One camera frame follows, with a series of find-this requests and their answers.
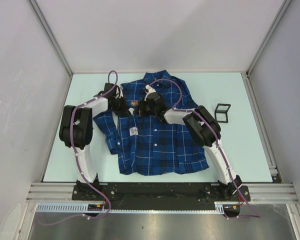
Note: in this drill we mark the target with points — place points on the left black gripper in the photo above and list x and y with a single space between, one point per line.
124 111

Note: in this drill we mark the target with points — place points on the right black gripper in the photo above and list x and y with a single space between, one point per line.
140 111

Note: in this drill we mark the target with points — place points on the blue plaid button shirt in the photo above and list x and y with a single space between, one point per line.
143 144

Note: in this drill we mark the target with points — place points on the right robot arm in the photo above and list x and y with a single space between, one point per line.
204 130

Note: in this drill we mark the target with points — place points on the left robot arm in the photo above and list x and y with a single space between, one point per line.
76 128

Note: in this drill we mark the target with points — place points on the portrait round brooch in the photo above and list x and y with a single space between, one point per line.
134 103

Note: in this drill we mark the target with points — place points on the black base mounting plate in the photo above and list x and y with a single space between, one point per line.
212 192

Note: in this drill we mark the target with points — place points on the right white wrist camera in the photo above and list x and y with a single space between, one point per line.
149 90

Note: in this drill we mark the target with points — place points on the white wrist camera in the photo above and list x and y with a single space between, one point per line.
149 90
118 92

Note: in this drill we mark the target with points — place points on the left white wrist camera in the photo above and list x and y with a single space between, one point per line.
118 92

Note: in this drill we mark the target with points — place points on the black square frame stand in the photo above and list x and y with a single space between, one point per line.
221 112

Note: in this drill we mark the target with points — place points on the grey slotted cable duct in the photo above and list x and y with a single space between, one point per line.
97 208

